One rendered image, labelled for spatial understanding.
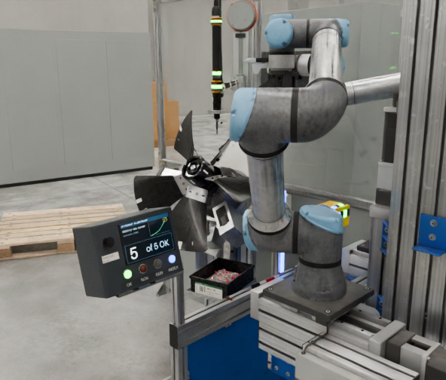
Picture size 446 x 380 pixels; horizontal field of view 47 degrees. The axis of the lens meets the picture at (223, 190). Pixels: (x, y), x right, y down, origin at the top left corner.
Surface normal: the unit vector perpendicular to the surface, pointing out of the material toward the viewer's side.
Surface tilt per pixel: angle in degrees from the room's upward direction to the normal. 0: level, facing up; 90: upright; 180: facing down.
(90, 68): 90
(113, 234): 75
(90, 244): 90
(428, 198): 90
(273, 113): 81
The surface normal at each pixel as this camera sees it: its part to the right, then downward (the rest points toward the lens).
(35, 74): 0.55, 0.20
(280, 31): -0.18, 0.24
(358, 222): -0.70, 0.18
